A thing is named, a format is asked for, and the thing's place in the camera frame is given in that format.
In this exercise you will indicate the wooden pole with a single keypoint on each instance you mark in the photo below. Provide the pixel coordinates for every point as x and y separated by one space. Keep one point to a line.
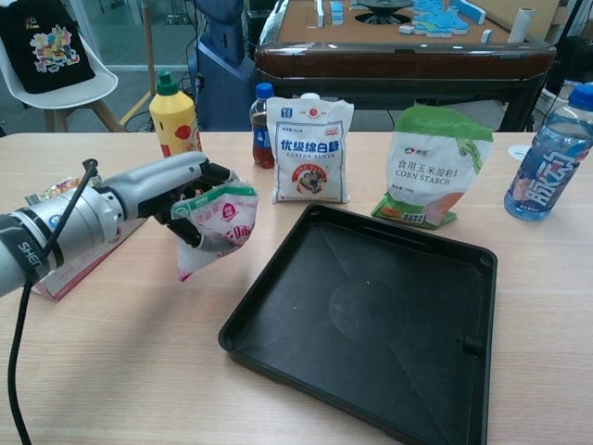
148 46

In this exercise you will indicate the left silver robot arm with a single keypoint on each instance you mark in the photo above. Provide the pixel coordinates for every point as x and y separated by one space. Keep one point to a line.
69 232

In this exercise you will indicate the yellow bottle with green cap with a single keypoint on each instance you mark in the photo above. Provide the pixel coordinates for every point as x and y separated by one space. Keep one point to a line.
173 116

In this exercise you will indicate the dark wooden mahjong table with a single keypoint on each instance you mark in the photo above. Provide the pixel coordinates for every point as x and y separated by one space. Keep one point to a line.
403 65

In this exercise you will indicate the white chair with wooden legs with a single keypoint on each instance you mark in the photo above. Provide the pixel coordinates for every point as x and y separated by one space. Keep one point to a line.
60 99

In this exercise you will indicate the blue machine base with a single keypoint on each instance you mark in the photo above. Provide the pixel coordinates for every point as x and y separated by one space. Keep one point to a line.
222 60

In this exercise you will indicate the black mahjong table centre dome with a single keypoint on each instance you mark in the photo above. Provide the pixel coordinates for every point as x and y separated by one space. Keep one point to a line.
382 9

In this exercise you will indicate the blue mahjong tile pile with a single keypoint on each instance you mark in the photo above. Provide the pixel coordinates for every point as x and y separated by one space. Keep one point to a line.
440 18

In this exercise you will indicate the green yellow snack packet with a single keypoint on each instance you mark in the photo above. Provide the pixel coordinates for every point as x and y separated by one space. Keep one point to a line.
62 187

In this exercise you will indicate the pink white toothpaste box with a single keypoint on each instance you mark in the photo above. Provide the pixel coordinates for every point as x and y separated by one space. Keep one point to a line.
88 273

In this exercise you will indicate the blue sports drink bottle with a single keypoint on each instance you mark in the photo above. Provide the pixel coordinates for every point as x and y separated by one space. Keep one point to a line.
546 162

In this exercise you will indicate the small pink white bag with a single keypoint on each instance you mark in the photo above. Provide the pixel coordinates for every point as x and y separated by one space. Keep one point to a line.
222 218

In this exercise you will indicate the blue white mahjong tile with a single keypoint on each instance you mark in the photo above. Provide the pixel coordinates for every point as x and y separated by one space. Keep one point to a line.
320 11
336 13
407 30
487 35

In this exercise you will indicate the green white corn starch bag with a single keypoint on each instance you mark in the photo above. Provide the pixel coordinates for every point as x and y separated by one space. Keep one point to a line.
431 171

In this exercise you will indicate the white paper roll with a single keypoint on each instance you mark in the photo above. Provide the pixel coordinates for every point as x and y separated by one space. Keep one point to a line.
521 25

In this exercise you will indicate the white castor sugar bag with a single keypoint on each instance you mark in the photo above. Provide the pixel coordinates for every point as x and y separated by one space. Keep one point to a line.
310 153

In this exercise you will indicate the black printed tote bag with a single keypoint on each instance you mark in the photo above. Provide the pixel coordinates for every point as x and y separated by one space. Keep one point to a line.
46 51

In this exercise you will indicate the black tripod stand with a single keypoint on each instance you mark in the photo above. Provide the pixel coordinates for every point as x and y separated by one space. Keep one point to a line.
571 18

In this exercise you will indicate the black square plastic tray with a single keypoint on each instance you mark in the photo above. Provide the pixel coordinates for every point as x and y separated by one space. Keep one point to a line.
366 324

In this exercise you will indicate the dark cola bottle blue cap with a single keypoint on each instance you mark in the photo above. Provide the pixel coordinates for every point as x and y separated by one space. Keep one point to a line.
260 139

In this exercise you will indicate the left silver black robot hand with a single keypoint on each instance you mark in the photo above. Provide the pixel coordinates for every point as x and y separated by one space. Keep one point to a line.
157 185

